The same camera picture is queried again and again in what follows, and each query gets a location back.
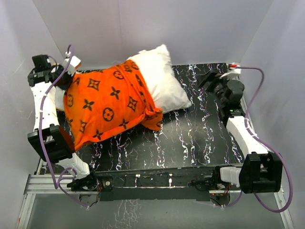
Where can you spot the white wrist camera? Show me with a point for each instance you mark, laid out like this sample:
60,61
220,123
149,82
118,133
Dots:
232,71
73,63

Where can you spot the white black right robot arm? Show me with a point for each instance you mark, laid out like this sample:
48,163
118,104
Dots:
261,171

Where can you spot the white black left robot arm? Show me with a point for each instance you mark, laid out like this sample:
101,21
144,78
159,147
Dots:
52,143

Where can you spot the orange patterned plush pillowcase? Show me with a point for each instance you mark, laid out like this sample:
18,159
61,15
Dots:
101,104

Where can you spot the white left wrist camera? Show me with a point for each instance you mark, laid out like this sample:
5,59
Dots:
73,63

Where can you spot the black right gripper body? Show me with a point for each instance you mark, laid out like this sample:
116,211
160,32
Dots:
217,84

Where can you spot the small white dry-erase board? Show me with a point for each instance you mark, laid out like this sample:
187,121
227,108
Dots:
56,95

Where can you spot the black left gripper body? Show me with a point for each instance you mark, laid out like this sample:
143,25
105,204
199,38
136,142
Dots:
65,81

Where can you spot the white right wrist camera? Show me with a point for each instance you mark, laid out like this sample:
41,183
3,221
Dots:
232,71

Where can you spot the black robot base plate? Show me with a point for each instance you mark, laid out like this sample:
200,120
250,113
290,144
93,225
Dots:
193,183

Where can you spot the white pillow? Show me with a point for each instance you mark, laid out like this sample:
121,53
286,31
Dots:
156,68

